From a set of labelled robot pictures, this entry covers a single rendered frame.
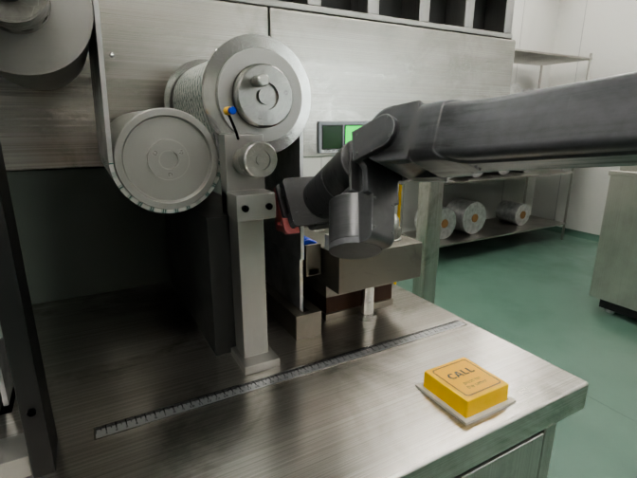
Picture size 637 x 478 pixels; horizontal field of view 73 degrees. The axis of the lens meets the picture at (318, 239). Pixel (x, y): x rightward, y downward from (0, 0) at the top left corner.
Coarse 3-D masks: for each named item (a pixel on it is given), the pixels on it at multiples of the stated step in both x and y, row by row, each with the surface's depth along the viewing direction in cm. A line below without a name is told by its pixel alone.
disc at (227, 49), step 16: (224, 48) 51; (240, 48) 52; (272, 48) 54; (288, 48) 55; (208, 64) 51; (208, 80) 51; (304, 80) 57; (208, 96) 52; (304, 96) 58; (208, 112) 52; (304, 112) 58; (224, 128) 53; (272, 144) 57; (288, 144) 58
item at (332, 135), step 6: (324, 126) 96; (330, 126) 97; (336, 126) 97; (324, 132) 96; (330, 132) 97; (336, 132) 98; (324, 138) 97; (330, 138) 97; (336, 138) 98; (324, 144) 97; (330, 144) 98; (336, 144) 98
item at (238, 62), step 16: (256, 48) 52; (224, 64) 52; (240, 64) 52; (272, 64) 54; (288, 64) 55; (224, 80) 51; (288, 80) 55; (224, 96) 52; (240, 128) 54; (256, 128) 55; (272, 128) 56; (288, 128) 57
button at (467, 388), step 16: (432, 368) 53; (448, 368) 53; (464, 368) 53; (480, 368) 53; (432, 384) 51; (448, 384) 50; (464, 384) 50; (480, 384) 50; (496, 384) 50; (448, 400) 49; (464, 400) 47; (480, 400) 48; (496, 400) 49; (464, 416) 47
